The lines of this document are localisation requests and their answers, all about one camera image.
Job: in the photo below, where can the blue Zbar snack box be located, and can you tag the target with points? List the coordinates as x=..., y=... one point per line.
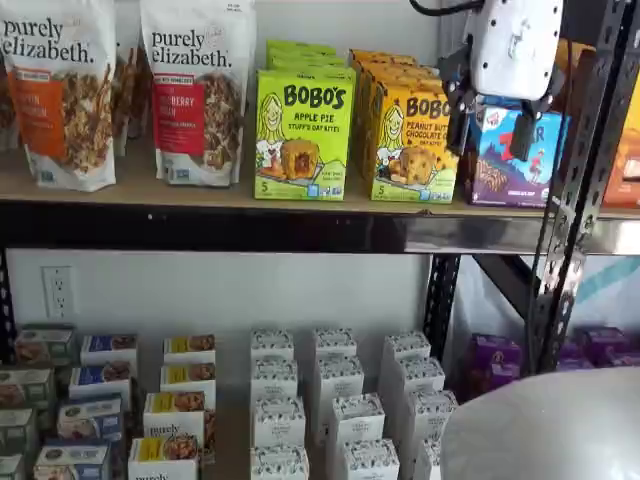
x=500, y=170

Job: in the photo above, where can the orange brown snack box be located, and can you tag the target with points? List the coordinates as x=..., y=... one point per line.
x=625, y=165

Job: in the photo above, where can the yellow apple pie box right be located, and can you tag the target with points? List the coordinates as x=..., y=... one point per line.
x=305, y=61

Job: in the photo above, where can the granola bag red label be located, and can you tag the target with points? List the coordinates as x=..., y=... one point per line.
x=200, y=110

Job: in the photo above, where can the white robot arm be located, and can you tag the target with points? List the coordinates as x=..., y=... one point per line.
x=550, y=430

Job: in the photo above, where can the green Bobo's apple pie box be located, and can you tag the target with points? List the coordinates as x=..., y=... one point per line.
x=305, y=140
x=300, y=46

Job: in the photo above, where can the white patterned box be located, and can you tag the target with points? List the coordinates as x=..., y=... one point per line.
x=278, y=422
x=279, y=465
x=335, y=342
x=356, y=420
x=371, y=462
x=406, y=345
x=429, y=462
x=274, y=380
x=340, y=380
x=271, y=342
x=430, y=415
x=420, y=375

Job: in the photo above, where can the white granola bag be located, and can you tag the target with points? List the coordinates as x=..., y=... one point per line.
x=6, y=110
x=129, y=90

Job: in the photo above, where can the granola bag orange label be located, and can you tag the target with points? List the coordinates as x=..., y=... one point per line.
x=65, y=110

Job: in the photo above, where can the black diagonal shelf brace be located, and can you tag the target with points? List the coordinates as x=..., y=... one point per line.
x=505, y=282

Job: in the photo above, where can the orange Bobo's peanut butter box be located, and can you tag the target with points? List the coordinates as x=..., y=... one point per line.
x=415, y=160
x=400, y=73
x=380, y=56

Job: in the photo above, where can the wooden shelf board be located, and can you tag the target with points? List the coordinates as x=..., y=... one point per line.
x=232, y=425
x=140, y=187

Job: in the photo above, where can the black metal shelf beam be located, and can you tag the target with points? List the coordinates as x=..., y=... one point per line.
x=200, y=227

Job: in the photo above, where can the perforated silver shelf post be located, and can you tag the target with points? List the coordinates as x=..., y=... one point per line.
x=565, y=250

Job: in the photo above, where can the black perforated shelf post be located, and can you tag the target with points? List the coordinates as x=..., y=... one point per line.
x=5, y=310
x=442, y=300

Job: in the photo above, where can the blue granola box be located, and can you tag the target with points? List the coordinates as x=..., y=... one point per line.
x=100, y=380
x=72, y=462
x=107, y=350
x=90, y=420

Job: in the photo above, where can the yellow granola box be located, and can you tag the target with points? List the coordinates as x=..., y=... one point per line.
x=172, y=420
x=187, y=377
x=190, y=346
x=162, y=460

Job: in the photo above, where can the white wall outlet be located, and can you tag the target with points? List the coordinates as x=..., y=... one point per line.
x=57, y=292

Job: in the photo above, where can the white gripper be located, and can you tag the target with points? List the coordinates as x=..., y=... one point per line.
x=515, y=45

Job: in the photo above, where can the green granola box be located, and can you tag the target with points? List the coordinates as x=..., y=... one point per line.
x=11, y=467
x=17, y=430
x=25, y=387
x=42, y=345

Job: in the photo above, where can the purple snack box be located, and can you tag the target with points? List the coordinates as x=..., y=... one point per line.
x=605, y=342
x=495, y=360
x=572, y=357

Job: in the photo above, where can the brown cardboard box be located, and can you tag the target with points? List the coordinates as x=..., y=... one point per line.
x=575, y=60

